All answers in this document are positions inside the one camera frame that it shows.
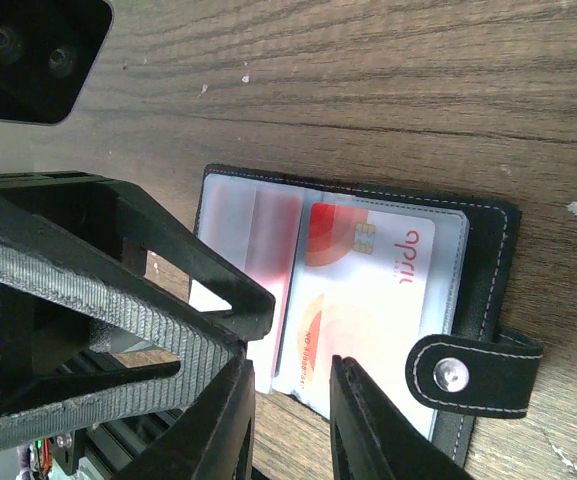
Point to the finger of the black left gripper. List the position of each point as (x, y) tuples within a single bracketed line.
[(139, 218), (85, 340)]

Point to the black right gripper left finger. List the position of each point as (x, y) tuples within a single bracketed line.
[(213, 439)]

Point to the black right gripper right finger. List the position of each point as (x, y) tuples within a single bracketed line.
[(371, 438)]

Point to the black leather card holder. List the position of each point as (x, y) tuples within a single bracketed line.
[(463, 365)]

